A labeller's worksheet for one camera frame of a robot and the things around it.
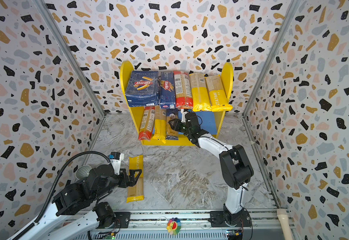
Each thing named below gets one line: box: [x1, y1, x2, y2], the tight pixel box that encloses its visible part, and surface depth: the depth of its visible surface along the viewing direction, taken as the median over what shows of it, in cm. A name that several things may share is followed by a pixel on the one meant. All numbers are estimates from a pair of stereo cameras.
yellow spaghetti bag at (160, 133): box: [152, 105, 167, 144], surface depth 94 cm
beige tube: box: [276, 208, 294, 240], surface depth 73 cm
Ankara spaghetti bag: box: [165, 108, 179, 141], surface depth 91 cm
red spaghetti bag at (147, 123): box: [138, 106, 156, 142], surface depth 94 cm
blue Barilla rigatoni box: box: [125, 70, 160, 107], surface depth 70 cm
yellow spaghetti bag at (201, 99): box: [189, 73, 212, 112], surface depth 73 cm
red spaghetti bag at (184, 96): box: [173, 71, 194, 110], surface depth 74 cm
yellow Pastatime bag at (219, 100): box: [204, 74, 233, 112], surface depth 72 cm
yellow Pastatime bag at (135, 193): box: [126, 155, 145, 203], surface depth 82 cm
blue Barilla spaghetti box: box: [159, 71, 176, 109], surface depth 73 cm
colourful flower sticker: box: [166, 217, 182, 235], surface depth 73 cm
